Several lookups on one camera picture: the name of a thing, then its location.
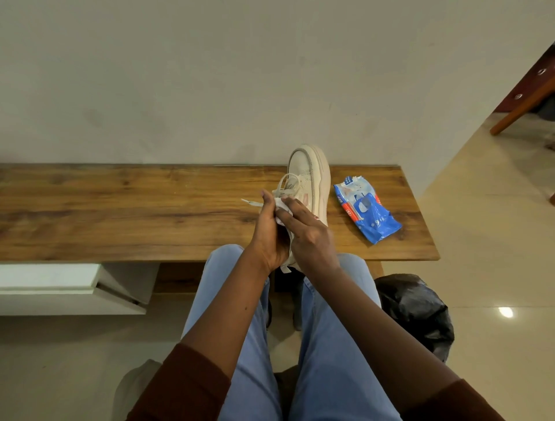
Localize person's right hand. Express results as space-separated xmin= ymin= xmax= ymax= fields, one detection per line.
xmin=275 ymin=198 xmax=340 ymax=276

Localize person's left hand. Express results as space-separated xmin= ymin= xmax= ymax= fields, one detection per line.
xmin=249 ymin=189 xmax=291 ymax=274

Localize white wet wipe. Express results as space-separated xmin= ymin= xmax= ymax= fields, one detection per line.
xmin=274 ymin=197 xmax=295 ymax=227

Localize light blue jeans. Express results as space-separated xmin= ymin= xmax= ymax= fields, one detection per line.
xmin=181 ymin=244 xmax=402 ymax=421

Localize black plastic bag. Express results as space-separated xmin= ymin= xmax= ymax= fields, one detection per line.
xmin=375 ymin=274 xmax=455 ymax=363

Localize blue wet wipes packet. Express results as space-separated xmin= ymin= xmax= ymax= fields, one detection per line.
xmin=333 ymin=175 xmax=403 ymax=245

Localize grey stool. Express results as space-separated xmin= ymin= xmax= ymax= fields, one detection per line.
xmin=112 ymin=359 xmax=163 ymax=421

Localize person's right forearm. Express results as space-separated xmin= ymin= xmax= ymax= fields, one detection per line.
xmin=303 ymin=258 xmax=461 ymax=413

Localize white drawer unit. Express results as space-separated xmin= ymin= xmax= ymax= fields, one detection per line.
xmin=0 ymin=263 xmax=160 ymax=316

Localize brown sleeve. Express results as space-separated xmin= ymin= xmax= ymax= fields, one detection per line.
xmin=401 ymin=378 xmax=506 ymax=421
xmin=126 ymin=343 xmax=233 ymax=421

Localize white sneaker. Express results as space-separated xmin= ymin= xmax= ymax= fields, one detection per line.
xmin=241 ymin=144 xmax=331 ymax=274

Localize person's left forearm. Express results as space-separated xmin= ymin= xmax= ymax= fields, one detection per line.
xmin=180 ymin=249 xmax=279 ymax=379

